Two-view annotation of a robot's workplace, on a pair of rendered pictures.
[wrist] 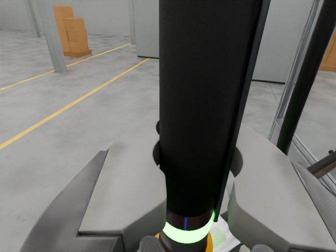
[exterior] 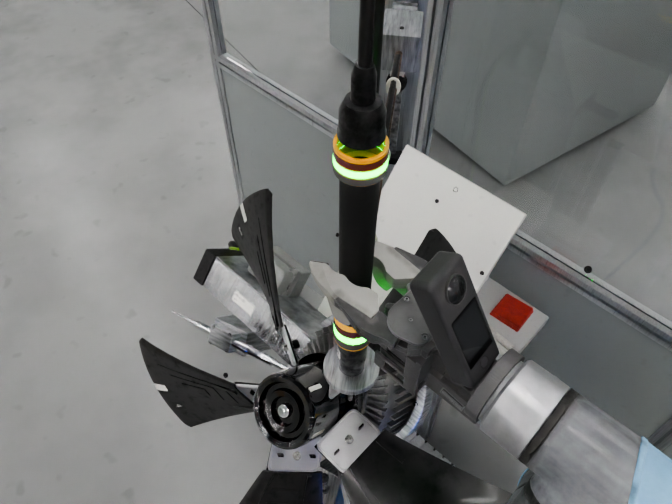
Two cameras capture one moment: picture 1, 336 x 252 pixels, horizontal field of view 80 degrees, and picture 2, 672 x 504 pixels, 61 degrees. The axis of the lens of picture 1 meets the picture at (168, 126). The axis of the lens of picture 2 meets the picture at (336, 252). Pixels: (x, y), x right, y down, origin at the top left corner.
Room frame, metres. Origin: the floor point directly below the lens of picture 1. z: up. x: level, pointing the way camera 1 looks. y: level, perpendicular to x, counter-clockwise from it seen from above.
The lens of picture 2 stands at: (-0.12, 0.26, 2.07)
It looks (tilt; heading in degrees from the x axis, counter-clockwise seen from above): 51 degrees down; 311
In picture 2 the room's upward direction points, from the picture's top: straight up
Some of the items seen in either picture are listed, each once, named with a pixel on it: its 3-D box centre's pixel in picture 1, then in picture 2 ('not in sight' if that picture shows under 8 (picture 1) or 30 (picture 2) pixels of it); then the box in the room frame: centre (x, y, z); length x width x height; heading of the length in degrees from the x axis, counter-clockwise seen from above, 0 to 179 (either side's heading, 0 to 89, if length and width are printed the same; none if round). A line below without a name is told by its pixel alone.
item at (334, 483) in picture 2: not in sight; (335, 480); (0.11, -0.02, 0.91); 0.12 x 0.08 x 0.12; 87
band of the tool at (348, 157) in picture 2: not in sight; (360, 156); (0.08, -0.01, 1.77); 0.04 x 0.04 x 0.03
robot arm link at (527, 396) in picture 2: not in sight; (522, 402); (-0.11, -0.01, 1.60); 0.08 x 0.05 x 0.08; 87
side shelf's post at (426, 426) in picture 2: not in sight; (437, 383); (0.16, -0.57, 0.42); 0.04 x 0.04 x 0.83; 87
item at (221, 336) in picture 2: not in sight; (224, 337); (0.43, -0.04, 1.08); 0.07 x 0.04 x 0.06; 7
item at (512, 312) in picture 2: not in sight; (512, 311); (0.05, -0.63, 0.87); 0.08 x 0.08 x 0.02; 89
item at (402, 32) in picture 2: not in sight; (401, 38); (0.41, -0.55, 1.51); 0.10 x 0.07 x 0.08; 122
